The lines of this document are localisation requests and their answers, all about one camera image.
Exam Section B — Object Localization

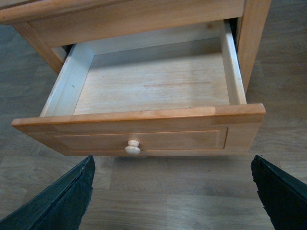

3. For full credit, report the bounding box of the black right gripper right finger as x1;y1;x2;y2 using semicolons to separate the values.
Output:
251;155;307;230

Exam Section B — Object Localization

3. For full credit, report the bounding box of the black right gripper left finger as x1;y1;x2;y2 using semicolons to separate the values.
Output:
0;156;95;230

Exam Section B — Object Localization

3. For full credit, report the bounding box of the pale drawer knob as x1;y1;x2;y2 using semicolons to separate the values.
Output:
125;140;141;155

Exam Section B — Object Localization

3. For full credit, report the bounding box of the wooden drawer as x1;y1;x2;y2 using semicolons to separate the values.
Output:
12;20;266;157

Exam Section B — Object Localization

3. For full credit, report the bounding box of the light wooden nightstand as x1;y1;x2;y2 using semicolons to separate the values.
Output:
0;0;271;88

